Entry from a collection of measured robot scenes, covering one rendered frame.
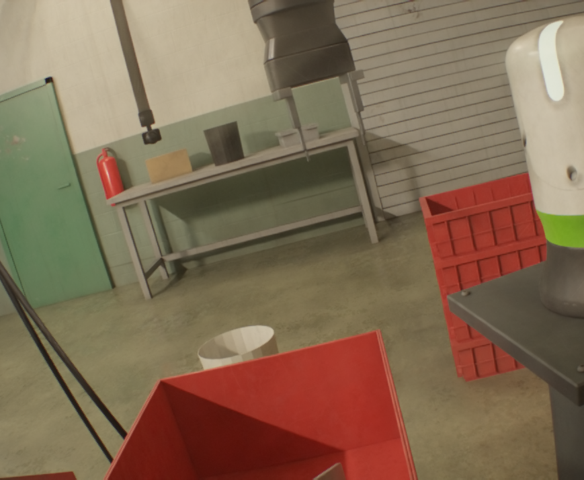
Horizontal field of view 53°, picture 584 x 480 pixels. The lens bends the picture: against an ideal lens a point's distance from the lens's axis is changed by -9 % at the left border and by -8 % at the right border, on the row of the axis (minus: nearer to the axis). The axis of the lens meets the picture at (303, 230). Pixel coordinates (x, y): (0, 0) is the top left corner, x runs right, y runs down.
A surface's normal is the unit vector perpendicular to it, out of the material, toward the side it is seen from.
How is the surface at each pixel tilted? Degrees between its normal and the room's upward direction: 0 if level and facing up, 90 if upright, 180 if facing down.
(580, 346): 0
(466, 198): 90
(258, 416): 90
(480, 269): 90
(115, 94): 90
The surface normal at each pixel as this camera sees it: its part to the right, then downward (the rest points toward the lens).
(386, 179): -0.02, 0.21
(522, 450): -0.26, -0.95
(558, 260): -0.97, 0.13
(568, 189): -0.75, 0.32
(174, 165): 0.23, 0.13
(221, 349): 0.56, -0.04
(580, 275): -0.80, 0.04
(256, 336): -0.40, 0.23
